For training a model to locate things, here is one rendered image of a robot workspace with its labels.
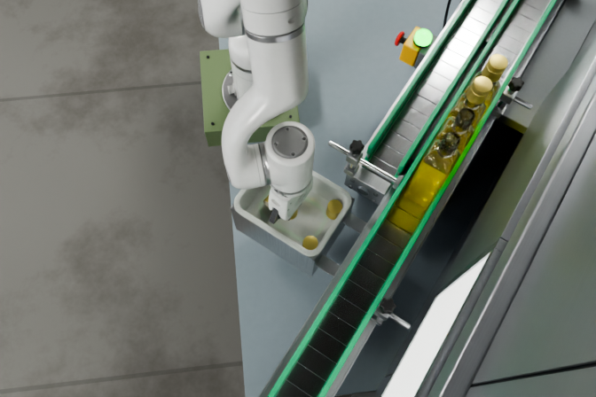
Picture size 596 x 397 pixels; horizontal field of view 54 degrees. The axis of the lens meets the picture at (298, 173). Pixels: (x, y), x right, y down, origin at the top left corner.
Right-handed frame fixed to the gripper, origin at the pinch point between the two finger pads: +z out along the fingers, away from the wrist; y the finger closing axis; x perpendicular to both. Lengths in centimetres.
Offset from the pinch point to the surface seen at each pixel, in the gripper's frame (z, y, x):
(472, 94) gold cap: -28.6, 27.8, -20.5
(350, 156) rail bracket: -11.4, 12.5, -6.4
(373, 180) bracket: -3.0, 14.3, -12.1
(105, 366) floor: 102, -58, 40
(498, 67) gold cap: -31, 34, -22
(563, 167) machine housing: -54, 7, -36
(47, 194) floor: 102, -22, 104
